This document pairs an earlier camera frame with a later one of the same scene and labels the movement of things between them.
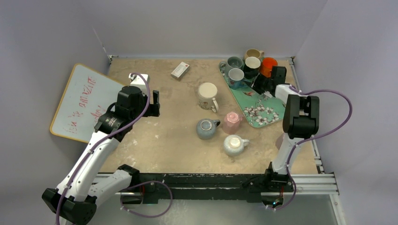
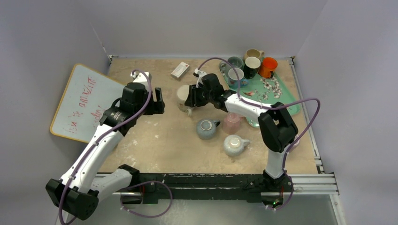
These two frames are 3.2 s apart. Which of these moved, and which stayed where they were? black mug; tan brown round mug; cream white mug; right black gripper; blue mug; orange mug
Moved: right black gripper; cream white mug
Stayed: tan brown round mug; black mug; blue mug; orange mug
